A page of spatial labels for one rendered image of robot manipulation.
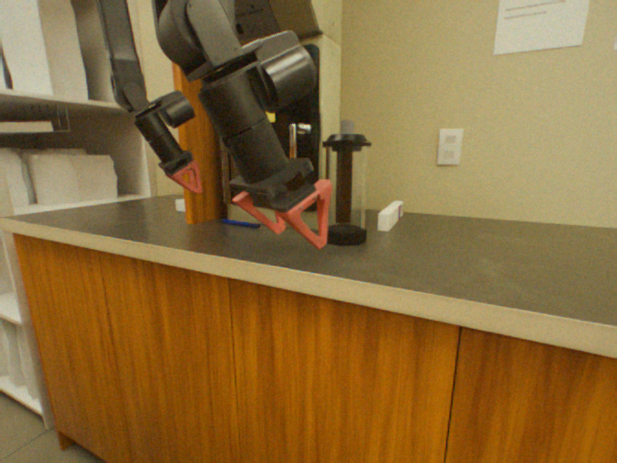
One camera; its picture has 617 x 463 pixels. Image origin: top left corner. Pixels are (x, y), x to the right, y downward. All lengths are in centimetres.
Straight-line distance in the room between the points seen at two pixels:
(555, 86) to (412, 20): 47
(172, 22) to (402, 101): 99
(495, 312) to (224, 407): 66
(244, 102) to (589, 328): 48
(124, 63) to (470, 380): 87
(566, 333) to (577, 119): 80
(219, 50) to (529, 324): 49
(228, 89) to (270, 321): 48
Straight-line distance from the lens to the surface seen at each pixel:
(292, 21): 90
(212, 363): 88
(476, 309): 53
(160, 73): 190
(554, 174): 123
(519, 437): 67
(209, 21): 36
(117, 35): 87
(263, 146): 37
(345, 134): 73
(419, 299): 53
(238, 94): 36
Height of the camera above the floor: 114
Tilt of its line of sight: 14 degrees down
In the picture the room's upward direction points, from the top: straight up
